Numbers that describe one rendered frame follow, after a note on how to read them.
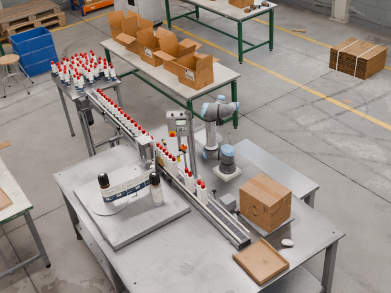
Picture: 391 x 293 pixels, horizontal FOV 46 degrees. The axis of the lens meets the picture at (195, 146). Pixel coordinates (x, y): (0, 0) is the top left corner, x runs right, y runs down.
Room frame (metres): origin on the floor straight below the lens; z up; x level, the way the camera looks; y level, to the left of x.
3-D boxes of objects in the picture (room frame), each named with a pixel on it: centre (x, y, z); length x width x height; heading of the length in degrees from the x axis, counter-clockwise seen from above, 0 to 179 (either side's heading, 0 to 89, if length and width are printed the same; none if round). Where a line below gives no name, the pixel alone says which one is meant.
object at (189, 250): (2.78, 0.16, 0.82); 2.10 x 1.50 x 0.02; 30
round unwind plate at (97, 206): (2.78, 0.74, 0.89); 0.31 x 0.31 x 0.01
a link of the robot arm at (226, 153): (3.07, -0.25, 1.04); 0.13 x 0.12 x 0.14; 75
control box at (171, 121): (3.07, 0.12, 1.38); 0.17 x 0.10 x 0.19; 85
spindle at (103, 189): (2.78, 0.74, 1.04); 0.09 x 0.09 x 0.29
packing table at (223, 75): (5.63, 0.30, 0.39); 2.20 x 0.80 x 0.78; 33
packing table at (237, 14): (7.81, -0.59, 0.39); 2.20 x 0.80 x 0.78; 33
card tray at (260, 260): (2.08, -0.37, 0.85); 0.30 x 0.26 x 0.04; 30
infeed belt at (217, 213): (2.94, 0.13, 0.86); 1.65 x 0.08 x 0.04; 30
